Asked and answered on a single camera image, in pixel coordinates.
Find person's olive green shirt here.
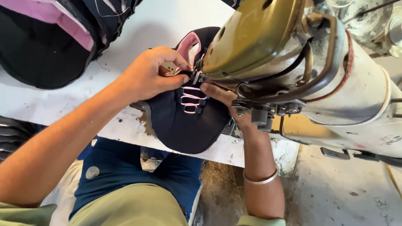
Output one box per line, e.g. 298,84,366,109
0,183,286,226

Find person's right hand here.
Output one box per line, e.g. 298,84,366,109
200,83,255,129

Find person's blue trousers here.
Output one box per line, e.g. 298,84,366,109
68,136,204,222

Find stack of dark shoe pieces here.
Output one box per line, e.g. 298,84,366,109
0,116,41,164

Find person's left hand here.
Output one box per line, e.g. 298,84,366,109
117,46,192,102

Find pile of black shoe uppers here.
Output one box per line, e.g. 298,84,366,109
0,0,143,90

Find silver bangle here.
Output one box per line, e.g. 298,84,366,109
242,167,280,185

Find black shoe pink laces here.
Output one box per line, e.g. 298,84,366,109
142,27,233,155

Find yellow cable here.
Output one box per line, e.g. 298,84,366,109
386,164,402,200

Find industrial sewing machine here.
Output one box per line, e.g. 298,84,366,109
190,0,402,167

